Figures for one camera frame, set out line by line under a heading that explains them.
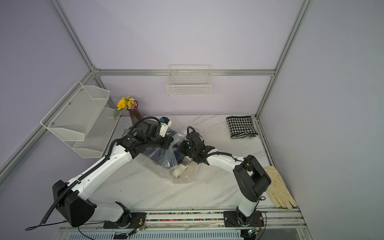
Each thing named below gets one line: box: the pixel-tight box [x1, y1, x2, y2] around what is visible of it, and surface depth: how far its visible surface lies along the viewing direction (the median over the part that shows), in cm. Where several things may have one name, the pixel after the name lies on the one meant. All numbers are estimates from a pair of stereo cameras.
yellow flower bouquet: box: [114, 96, 137, 120], surface depth 97 cm
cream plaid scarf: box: [172, 161, 196, 179], surface depth 83 cm
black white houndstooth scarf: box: [226, 115, 259, 140], surface depth 110 cm
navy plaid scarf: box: [144, 144, 184, 168], surface depth 80 cm
